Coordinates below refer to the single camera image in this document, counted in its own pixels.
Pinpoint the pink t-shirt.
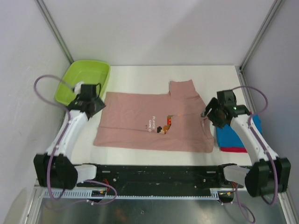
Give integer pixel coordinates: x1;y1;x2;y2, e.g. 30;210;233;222
93;80;214;153

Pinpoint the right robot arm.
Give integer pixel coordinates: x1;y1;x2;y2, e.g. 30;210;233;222
201;90;291;201

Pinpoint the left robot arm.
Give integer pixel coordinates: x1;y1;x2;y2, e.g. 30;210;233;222
33;84;105;189

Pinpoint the blue folded t-shirt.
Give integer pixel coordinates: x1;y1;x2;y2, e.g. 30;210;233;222
216;114;263;150

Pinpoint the green plastic tub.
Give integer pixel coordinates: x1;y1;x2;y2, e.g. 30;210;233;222
55;60;110;105

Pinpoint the red folded t-shirt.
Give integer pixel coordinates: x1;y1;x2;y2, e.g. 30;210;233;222
220;147;247;153

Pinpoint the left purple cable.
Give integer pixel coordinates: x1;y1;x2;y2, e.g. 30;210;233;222
34;74;117;211

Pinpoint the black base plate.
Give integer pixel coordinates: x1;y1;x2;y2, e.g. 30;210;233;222
92;164;236;188

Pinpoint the grey slotted cable duct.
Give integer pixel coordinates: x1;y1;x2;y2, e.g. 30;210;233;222
41;188;221;201

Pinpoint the aluminium frame rail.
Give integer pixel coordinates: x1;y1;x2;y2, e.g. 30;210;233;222
34;178;289;193

